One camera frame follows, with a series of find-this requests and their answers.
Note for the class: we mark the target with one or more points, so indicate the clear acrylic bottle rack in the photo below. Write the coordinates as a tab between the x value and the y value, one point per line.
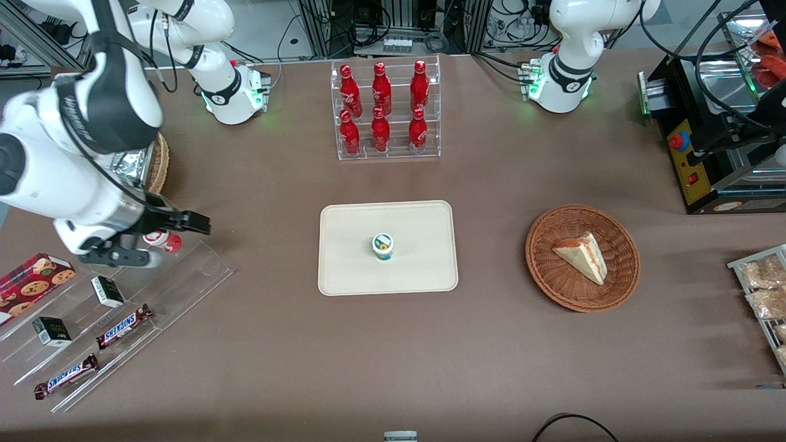
396	150

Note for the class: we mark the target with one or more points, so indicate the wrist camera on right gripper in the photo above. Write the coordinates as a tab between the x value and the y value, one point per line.
120	258

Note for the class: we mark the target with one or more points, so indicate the red cookie box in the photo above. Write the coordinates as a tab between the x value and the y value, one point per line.
34	283

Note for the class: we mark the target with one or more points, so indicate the red packaged food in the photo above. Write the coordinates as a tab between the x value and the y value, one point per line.
770	67

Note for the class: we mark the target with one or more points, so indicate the light wicker basket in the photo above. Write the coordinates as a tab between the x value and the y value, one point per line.
161	162

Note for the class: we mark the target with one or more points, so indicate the small grey device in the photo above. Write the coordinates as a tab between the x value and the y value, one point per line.
400	437

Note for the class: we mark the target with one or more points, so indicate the Snickers chocolate bar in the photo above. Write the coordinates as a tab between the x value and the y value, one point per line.
66	376
123	326

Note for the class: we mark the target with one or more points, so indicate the clear acrylic stepped display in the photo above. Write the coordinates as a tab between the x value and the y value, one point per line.
178	288

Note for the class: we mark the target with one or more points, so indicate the round brown wicker basket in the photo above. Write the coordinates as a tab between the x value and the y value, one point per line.
552	276

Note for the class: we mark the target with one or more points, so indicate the white power strip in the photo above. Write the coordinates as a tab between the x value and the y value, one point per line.
398	44

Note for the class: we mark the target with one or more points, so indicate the small black box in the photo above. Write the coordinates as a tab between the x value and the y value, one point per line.
52	331
108	292

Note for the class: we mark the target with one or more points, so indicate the black sealing machine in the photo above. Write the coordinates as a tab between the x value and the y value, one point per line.
688	159

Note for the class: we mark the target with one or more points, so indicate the tray of packaged pastries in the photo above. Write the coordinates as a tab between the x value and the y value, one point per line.
737	265

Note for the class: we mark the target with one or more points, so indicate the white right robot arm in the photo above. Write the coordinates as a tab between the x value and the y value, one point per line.
55	166

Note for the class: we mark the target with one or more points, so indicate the red cola bottle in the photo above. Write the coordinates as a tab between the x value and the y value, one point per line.
381	134
350	92
381	91
417	132
350	136
419	89

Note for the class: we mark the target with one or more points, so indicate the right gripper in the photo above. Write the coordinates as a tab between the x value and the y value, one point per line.
157	217

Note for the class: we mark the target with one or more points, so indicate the wrapped sandwich wedge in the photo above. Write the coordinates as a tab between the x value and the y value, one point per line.
583	256

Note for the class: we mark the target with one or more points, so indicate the silver foil tray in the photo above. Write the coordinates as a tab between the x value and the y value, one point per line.
132	164

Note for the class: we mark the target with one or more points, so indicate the clear bag of snacks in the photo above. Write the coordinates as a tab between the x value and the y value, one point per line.
761	273
767	304

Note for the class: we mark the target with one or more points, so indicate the cream plastic tray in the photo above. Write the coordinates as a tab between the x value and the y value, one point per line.
417	264

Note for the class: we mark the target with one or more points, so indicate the red gum bottle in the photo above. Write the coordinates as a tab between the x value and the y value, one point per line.
167	240

